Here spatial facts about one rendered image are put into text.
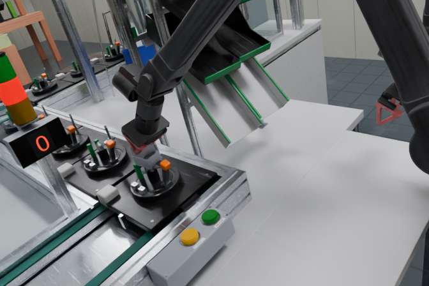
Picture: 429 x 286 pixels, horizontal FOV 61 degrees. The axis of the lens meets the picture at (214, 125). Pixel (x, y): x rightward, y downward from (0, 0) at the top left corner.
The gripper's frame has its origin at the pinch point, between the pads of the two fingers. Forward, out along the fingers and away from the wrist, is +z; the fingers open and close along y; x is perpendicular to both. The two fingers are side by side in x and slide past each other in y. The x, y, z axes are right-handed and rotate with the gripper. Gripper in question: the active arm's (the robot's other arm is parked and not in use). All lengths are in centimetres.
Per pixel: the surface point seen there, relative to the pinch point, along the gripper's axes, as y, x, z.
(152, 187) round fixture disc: 2.6, 8.1, 7.8
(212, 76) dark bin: -22.4, 0.9, -13.1
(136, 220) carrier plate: 12.0, 12.2, 7.1
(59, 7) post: -45, -102, 40
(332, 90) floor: -247, 9, 133
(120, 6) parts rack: -21.0, -34.2, -13.1
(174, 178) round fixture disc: -2.8, 10.4, 6.1
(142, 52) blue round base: -59, -58, 42
